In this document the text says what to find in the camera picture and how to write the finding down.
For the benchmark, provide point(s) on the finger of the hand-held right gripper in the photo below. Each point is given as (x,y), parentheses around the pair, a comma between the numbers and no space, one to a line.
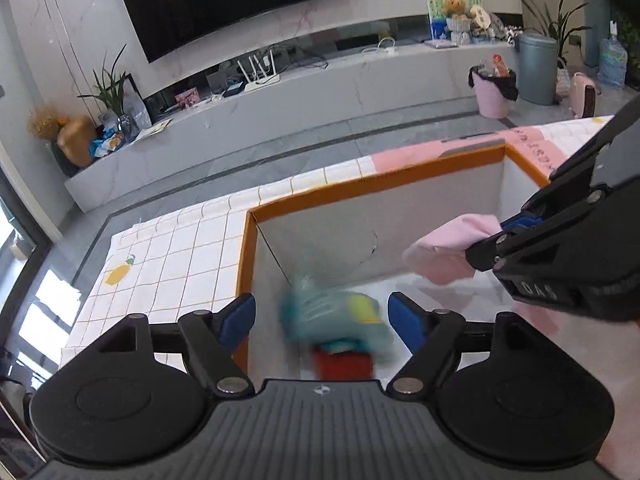
(525,250)
(522,222)

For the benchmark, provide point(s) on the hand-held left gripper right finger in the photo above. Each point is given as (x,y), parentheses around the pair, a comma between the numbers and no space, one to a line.
(405,317)

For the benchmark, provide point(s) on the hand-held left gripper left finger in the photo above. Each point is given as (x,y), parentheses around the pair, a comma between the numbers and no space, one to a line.
(237,320)

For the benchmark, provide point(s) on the teal and yellow cloth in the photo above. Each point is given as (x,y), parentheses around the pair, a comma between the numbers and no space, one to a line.
(330,315)

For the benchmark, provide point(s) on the pink cloth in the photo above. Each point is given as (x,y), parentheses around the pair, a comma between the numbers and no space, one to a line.
(445,250)

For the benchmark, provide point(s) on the red cloth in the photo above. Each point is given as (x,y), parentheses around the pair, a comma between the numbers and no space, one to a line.
(342,366)

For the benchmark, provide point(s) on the orange cardboard box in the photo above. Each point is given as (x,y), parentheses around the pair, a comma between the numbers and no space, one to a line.
(320,195)

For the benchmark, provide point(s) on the pink bin with black bag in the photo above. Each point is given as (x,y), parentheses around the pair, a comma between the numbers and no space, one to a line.
(492,97)

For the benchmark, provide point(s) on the pink heater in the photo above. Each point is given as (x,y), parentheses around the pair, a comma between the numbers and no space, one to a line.
(582,95)

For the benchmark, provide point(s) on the grey trash bin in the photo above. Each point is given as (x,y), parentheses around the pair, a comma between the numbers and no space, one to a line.
(536,70)

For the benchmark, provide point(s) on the large water bottle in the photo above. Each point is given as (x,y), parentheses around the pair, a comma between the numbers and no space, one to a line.
(613,60)

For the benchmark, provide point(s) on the yellow-green paper sheet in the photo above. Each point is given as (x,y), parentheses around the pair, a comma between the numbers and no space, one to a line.
(152,130)

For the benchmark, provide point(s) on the long-leaf floor plant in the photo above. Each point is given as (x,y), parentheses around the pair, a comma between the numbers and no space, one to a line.
(555,15)

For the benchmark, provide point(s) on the teddy bear bouquet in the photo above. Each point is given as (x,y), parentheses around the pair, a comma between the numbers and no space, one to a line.
(457,20)

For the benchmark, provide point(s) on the white marble television cabinet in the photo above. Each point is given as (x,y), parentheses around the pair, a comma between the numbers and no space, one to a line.
(300,110)

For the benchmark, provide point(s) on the snack packets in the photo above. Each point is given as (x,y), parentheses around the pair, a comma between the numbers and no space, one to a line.
(106,142)

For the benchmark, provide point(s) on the white power strip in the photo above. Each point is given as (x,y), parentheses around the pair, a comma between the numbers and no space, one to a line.
(380,50)

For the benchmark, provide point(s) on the teddy bear toy display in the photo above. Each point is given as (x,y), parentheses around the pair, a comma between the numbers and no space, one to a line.
(435,15)

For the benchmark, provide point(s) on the glass door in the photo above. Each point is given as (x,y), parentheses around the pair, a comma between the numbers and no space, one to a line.
(20,260)

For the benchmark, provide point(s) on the small pink box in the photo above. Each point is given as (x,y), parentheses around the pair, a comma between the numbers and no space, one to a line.
(187,98)

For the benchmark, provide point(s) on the gold vase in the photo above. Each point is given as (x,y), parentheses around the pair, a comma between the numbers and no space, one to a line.
(77,141)

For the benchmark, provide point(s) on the white router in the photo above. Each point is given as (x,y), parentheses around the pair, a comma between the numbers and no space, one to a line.
(257,75)

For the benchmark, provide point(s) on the green plant in glass vase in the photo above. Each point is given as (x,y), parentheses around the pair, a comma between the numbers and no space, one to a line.
(112,90)

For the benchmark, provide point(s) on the dried yellow flowers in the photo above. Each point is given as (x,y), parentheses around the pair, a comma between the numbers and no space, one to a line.
(46,124)

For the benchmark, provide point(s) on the black television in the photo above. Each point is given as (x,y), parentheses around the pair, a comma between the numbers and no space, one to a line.
(225,0)

